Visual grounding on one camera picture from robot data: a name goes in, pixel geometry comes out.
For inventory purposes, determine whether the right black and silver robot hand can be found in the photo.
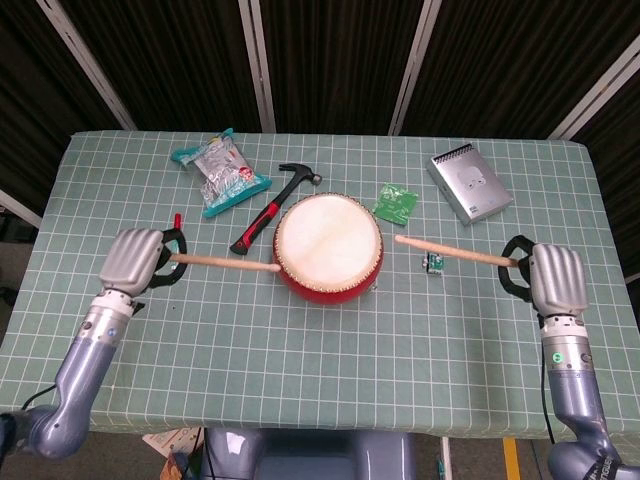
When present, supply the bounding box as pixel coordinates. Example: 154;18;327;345
498;234;589;317

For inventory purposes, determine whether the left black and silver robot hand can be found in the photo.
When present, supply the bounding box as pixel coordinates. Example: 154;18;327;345
98;227;189;296

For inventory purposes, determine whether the wooden drumstick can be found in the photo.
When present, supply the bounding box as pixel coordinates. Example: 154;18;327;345
394;234;520;268
169;253;283;274

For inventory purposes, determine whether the red drum with white skin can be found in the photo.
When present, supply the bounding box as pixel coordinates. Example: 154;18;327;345
272;193;385;305

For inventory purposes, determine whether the green checked tablecloth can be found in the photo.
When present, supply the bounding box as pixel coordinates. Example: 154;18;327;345
0;130;640;441

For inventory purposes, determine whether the red white marker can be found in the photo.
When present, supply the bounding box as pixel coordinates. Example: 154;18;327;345
169;213;184;274

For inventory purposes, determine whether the teal snack bag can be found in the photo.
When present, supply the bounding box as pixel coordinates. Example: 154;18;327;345
171;127;272;219

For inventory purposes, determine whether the red and black claw hammer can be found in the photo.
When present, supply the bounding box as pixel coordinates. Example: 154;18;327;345
229;163;323;259

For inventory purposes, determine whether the green foil sachet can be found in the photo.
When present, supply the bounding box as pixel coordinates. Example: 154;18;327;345
371;183;419;225

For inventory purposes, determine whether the printed cardboard box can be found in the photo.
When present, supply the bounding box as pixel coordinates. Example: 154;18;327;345
142;427;206;480

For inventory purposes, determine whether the white table leg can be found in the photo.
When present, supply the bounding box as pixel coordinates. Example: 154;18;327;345
438;436;454;480

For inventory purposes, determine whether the blue-grey robot torso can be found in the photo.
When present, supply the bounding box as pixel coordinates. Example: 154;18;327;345
203;427;417;480

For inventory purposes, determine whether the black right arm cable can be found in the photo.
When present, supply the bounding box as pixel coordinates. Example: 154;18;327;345
538;312;556;446

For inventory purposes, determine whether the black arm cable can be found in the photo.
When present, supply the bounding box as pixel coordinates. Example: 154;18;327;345
538;312;556;446
19;383;57;412

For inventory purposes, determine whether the white partition frame post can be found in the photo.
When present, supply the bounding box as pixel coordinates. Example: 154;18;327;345
237;0;277;134
0;189;44;227
548;34;640;140
35;0;137;131
388;0;444;136

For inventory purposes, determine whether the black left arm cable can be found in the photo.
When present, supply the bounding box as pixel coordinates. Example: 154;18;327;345
19;383;57;412

